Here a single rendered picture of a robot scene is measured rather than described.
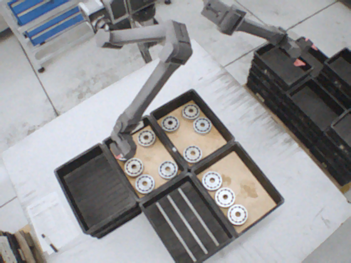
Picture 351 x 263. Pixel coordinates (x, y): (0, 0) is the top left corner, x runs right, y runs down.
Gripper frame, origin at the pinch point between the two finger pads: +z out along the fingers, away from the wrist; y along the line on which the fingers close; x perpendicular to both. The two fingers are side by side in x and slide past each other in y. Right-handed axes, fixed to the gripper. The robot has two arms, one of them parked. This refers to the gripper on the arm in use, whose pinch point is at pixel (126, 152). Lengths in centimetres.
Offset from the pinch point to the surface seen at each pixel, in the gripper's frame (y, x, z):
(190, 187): 19.3, -25.2, 23.4
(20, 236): -105, 28, 92
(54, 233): -59, -4, 36
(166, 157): 17.6, -3.9, 23.4
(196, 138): 37.5, -3.6, 23.5
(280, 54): 148, 34, 58
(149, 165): 7.6, -2.5, 23.4
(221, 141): 48, -13, 23
